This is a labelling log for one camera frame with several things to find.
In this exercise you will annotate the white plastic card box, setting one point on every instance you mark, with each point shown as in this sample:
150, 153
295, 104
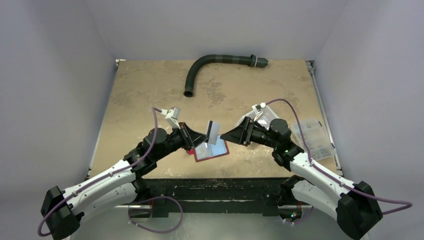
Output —
270, 113

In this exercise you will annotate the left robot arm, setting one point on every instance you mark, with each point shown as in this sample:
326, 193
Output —
63, 209

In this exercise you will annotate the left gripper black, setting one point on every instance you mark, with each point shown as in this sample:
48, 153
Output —
194, 138

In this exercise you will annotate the clear plastic screw box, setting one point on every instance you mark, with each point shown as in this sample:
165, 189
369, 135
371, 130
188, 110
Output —
317, 139

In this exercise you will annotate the red card holder wallet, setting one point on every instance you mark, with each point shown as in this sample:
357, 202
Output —
207, 151

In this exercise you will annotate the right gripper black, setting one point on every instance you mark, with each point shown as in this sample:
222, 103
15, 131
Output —
247, 130

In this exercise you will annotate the black front table rail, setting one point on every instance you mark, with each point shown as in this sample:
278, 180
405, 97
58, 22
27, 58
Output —
268, 196

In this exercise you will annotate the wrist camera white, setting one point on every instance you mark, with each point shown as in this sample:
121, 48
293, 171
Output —
260, 114
171, 116

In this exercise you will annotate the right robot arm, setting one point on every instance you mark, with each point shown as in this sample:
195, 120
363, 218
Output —
352, 205

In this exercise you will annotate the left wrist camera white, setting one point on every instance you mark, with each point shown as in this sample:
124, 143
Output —
171, 116

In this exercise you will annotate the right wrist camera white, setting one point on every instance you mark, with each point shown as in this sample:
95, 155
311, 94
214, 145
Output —
260, 114

